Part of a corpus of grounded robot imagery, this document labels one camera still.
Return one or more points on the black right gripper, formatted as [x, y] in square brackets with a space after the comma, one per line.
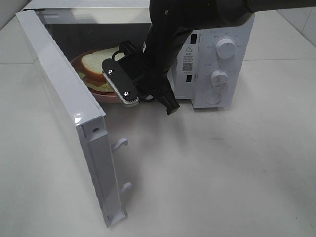
[133, 79]

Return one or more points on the pink plate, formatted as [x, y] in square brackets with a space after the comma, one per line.
[102, 98]

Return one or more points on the sandwich with white bread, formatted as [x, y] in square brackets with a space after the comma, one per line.
[91, 72]

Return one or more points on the white microwave door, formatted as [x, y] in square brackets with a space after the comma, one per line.
[79, 114]

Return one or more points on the round door release button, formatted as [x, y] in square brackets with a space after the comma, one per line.
[213, 99]

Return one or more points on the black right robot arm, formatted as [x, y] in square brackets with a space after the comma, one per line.
[194, 50]

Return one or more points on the lower white timer knob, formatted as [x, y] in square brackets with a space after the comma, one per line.
[218, 78]

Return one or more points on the upper white power knob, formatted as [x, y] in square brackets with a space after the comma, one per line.
[225, 48]

